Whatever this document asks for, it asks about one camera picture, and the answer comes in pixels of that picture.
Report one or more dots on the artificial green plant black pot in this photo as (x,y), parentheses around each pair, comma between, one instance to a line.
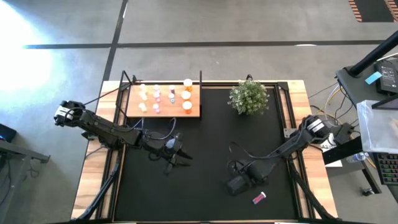
(248,96)

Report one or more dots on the black table mat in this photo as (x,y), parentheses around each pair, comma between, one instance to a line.
(202,186)

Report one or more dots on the wooden shelf black metal frame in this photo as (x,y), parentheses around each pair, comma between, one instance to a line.
(164,111)

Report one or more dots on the black pole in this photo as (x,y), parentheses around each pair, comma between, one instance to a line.
(373,56)

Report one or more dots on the clear water bottle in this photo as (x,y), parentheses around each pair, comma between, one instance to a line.
(357,157)

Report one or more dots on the silver aluminium bracket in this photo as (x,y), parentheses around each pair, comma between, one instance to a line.
(289,132)

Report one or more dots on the translucent plastic cover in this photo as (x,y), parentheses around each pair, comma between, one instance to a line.
(377,133)

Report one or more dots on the black electronic device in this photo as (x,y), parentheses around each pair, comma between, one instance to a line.
(387,77)

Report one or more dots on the black floor mat orange stripes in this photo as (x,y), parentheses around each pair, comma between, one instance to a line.
(373,9)

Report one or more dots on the black table clamp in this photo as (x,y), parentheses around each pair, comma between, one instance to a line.
(248,76)
(134,78)

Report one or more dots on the black computer keyboard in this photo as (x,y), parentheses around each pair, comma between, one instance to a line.
(387,169)

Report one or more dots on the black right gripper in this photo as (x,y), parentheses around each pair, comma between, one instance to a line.
(238,186)

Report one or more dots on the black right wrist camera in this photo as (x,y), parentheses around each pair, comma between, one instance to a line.
(253,171)

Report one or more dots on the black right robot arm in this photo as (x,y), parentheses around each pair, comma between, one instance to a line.
(311,127)

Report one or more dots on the black box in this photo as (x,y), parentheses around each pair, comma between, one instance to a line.
(7,133)

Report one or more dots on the light blue card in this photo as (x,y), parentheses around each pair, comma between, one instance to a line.
(373,77)

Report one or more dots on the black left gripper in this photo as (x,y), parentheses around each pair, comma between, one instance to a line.
(172,157)

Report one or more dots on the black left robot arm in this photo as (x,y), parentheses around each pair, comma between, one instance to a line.
(105,130)

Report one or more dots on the white paper sheet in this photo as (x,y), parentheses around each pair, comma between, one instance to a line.
(334,163)

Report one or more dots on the black keyboard desk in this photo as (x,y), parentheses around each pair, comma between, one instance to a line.
(342,152)

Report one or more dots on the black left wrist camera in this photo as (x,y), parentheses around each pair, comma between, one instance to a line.
(173,144)

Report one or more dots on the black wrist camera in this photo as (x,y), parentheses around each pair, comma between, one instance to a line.
(253,171)
(173,144)

